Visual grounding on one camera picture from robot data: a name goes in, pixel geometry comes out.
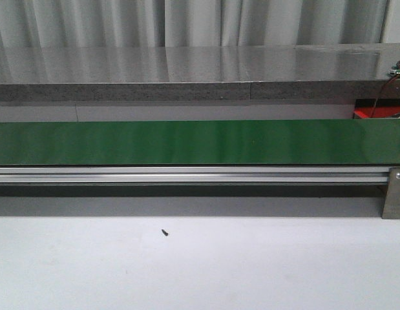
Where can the grey stone counter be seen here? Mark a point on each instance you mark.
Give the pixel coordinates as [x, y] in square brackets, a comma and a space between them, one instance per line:
[210, 73]

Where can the green conveyor belt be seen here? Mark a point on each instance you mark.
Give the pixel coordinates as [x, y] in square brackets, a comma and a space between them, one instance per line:
[244, 142]

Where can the red plastic tray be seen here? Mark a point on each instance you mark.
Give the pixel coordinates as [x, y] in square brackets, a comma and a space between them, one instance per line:
[385, 108]

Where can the small green circuit board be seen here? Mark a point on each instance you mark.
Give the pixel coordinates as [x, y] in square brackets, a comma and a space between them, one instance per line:
[395, 70]

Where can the grey curtain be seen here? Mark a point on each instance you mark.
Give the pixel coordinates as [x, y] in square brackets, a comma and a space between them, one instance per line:
[46, 24]

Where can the aluminium conveyor frame rail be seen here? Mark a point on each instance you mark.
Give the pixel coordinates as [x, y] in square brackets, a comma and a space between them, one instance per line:
[198, 174]

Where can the metal conveyor support bracket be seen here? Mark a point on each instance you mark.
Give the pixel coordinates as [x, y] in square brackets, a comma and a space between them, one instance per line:
[391, 209]

